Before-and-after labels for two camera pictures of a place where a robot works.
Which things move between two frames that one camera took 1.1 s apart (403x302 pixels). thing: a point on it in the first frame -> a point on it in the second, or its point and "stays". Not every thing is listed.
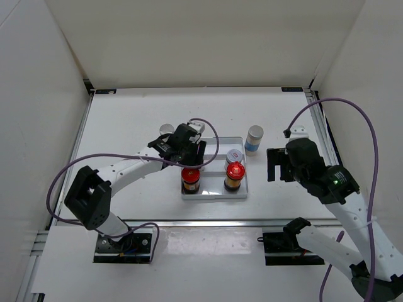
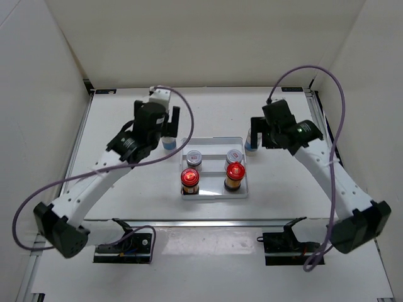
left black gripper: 196,159 -> 171,129
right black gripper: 276,157 -> 259,124
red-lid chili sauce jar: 190,180 stays
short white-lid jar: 232,156 stays
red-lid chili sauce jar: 235,172 stays
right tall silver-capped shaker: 252,142 stays
